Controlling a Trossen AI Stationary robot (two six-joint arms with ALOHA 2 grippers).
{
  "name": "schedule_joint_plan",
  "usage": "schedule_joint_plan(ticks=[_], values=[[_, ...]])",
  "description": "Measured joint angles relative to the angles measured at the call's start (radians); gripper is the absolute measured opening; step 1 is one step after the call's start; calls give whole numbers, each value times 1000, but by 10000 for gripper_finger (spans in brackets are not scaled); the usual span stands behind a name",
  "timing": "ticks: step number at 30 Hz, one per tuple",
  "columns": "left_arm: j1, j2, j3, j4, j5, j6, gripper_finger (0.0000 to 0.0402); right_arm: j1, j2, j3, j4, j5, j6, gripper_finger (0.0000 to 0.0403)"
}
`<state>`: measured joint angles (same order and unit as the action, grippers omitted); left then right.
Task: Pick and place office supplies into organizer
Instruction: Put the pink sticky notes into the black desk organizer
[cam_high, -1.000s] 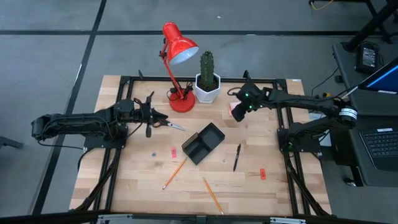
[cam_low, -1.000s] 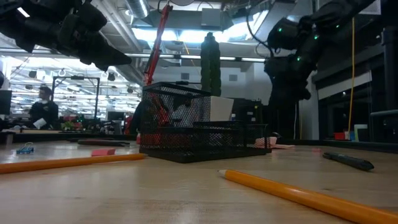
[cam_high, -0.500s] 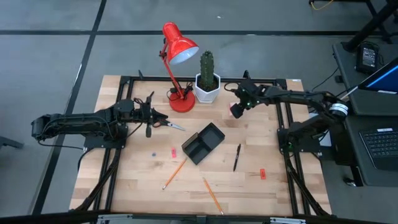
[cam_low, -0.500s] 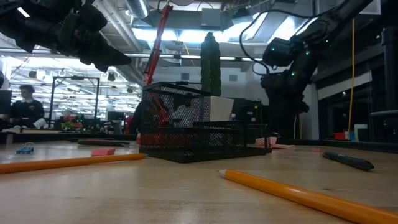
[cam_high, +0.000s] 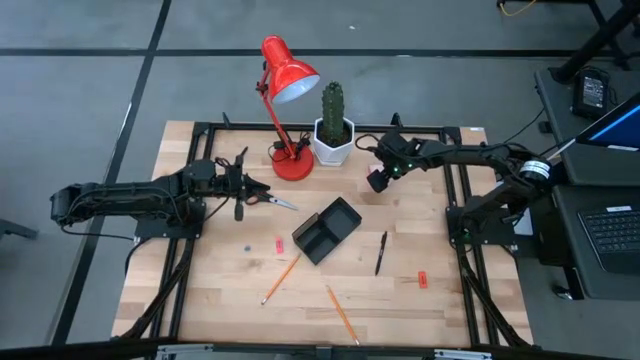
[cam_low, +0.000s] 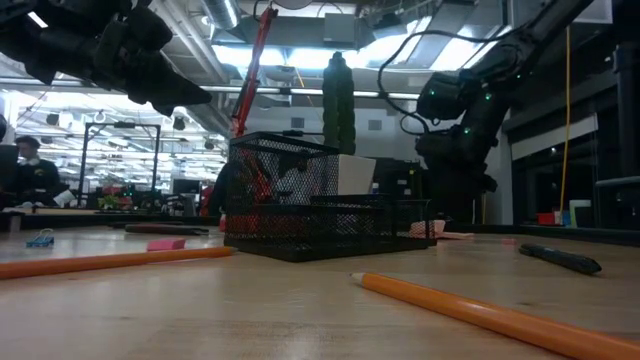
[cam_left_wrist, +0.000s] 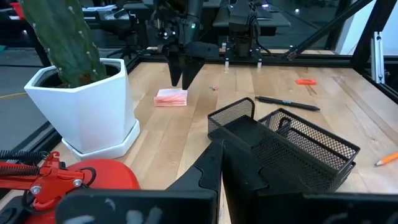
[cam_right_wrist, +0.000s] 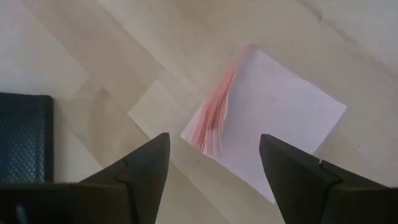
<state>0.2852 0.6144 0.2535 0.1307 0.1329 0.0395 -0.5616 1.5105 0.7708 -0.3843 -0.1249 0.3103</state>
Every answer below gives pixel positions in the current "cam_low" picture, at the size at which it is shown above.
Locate dark computer monitor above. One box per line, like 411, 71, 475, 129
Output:
172, 178, 202, 196

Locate pale pink sticky notes pad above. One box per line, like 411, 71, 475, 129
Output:
408, 218, 475, 241

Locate pink eraser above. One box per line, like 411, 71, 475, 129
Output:
146, 237, 187, 252

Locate silver ceiling duct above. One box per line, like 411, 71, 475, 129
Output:
202, 0, 242, 30

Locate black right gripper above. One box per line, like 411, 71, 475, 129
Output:
415, 124, 499, 225

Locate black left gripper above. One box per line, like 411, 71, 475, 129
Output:
0, 0, 214, 117

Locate red pen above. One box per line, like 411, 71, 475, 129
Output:
239, 147, 275, 204

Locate potted plant red flowers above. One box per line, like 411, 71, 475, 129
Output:
97, 185, 134, 210

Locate black mesh desk organizer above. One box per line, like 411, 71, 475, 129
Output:
223, 131, 439, 264

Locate dark green cactus figure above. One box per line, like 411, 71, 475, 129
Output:
322, 51, 357, 156

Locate person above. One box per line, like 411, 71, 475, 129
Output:
13, 135, 62, 207

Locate black metal frame stand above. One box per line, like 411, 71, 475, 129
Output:
77, 122, 162, 207

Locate white box behind organizer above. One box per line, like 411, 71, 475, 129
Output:
337, 153, 377, 196

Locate orange pencil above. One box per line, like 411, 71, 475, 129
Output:
0, 245, 235, 281
351, 272, 640, 360

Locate long ceiling light tube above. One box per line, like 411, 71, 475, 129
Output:
199, 85, 421, 100

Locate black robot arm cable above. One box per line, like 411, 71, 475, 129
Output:
376, 28, 516, 137

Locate dark monitor screen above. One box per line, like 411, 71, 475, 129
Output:
0, 144, 20, 196

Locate black marker pen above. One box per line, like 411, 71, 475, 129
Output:
517, 243, 603, 276

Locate black horizontal rail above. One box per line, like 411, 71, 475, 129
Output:
594, 175, 640, 189

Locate blue binder clip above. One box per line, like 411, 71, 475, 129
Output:
25, 228, 55, 249

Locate red background object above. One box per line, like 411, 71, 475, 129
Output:
199, 182, 215, 217

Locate white green box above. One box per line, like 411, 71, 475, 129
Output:
569, 199, 593, 229

